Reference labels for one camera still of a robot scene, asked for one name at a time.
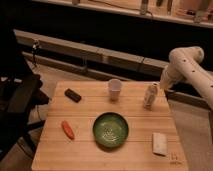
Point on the green ceramic bowl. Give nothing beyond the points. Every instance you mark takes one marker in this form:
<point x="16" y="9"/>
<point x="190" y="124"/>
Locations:
<point x="110" y="130"/>

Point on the orange carrot toy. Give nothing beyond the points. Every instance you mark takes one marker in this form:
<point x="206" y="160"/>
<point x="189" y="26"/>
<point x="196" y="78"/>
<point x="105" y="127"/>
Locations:
<point x="67" y="130"/>

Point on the black chair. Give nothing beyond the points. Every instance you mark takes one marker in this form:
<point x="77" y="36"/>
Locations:
<point x="19" y="93"/>

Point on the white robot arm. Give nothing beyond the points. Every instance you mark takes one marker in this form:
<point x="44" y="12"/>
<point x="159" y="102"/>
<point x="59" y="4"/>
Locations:
<point x="184" y="63"/>

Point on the beige sponge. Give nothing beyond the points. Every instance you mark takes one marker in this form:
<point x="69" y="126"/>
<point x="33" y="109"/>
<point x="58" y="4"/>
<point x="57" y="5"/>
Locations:
<point x="159" y="144"/>

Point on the white plastic bottle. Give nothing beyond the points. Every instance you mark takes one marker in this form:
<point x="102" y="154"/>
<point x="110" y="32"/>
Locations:
<point x="150" y="95"/>

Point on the black rectangular block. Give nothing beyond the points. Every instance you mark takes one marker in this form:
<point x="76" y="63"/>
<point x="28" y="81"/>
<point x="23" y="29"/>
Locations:
<point x="72" y="95"/>

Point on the white paper cup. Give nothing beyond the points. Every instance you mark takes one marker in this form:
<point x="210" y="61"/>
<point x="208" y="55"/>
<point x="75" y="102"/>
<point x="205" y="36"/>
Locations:
<point x="114" y="88"/>

